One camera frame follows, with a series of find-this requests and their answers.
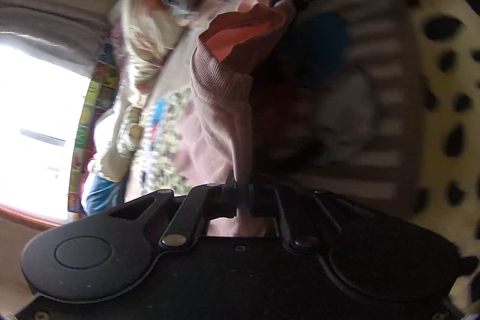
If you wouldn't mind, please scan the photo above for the cream floral duvet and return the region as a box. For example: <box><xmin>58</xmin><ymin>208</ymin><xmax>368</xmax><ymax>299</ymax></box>
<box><xmin>89</xmin><ymin>0</ymin><xmax>195</xmax><ymax>182</ymax></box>

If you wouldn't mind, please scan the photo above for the Mickey Mouse bed blanket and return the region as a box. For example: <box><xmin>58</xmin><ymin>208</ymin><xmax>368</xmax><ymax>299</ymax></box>
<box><xmin>127</xmin><ymin>0</ymin><xmax>480</xmax><ymax>313</ymax></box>

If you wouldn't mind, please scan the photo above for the grey window curtain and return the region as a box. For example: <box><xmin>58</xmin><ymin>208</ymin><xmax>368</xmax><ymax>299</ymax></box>
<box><xmin>1</xmin><ymin>0</ymin><xmax>110</xmax><ymax>77</ymax></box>

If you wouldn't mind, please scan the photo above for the pink sweatshirt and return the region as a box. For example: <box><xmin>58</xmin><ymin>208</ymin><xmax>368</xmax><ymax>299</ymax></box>
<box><xmin>174</xmin><ymin>0</ymin><xmax>297</xmax><ymax>238</ymax></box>

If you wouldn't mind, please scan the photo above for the colourful alphabet bed bumper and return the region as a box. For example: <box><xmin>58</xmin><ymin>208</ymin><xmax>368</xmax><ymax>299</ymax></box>
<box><xmin>67</xmin><ymin>40</ymin><xmax>120</xmax><ymax>214</ymax></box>

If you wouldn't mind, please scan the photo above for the blue pillow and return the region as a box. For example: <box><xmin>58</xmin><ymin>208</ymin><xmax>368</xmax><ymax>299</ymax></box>
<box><xmin>82</xmin><ymin>175</ymin><xmax>128</xmax><ymax>215</ymax></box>

